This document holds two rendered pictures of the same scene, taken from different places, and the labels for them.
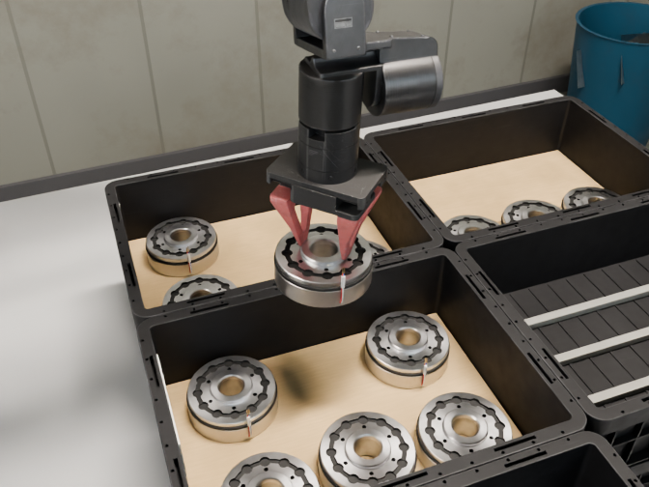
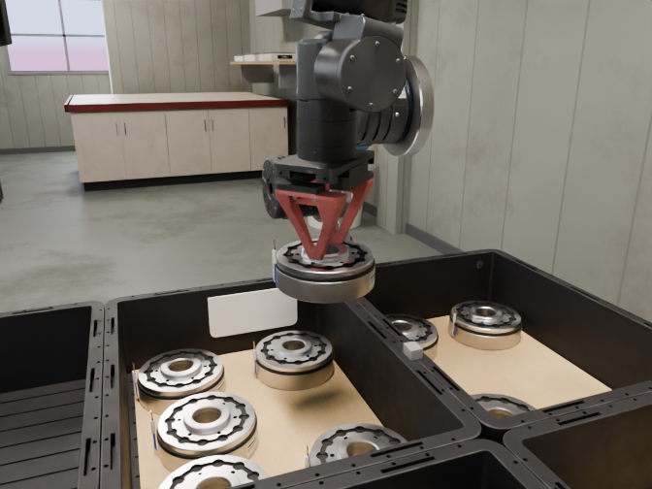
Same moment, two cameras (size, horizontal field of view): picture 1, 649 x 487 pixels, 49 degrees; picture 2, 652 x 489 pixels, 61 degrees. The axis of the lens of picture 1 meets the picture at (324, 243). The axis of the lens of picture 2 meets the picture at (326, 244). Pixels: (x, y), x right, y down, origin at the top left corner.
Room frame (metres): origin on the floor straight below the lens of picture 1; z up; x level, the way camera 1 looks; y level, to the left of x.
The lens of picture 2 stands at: (0.58, -0.54, 1.22)
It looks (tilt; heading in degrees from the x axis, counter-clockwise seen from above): 18 degrees down; 90
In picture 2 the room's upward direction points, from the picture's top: straight up
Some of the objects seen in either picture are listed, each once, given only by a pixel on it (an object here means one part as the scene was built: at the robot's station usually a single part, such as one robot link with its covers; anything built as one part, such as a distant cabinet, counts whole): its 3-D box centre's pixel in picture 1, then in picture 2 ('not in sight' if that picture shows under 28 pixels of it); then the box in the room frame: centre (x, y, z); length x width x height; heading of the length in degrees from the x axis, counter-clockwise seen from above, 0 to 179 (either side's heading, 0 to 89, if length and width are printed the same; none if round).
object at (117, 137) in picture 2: not in sight; (176, 134); (-1.18, 6.00, 0.43); 2.21 x 1.79 x 0.85; 22
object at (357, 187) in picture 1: (327, 151); (326, 137); (0.58, 0.00, 1.15); 0.10 x 0.07 x 0.07; 65
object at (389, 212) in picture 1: (268, 247); (489, 354); (0.78, 0.08, 0.87); 0.40 x 0.30 x 0.11; 110
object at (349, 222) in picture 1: (335, 215); (321, 211); (0.57, -0.01, 1.08); 0.07 x 0.07 x 0.09; 65
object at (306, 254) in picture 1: (324, 249); (325, 251); (0.58, 0.00, 1.03); 0.05 x 0.05 x 0.01
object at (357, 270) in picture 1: (324, 253); (325, 256); (0.58, 0.00, 1.03); 0.10 x 0.10 x 0.01
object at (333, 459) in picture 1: (367, 451); (207, 420); (0.45, -0.05, 0.86); 0.10 x 0.10 x 0.01
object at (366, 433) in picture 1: (367, 448); (207, 416); (0.45, -0.05, 0.86); 0.05 x 0.05 x 0.01
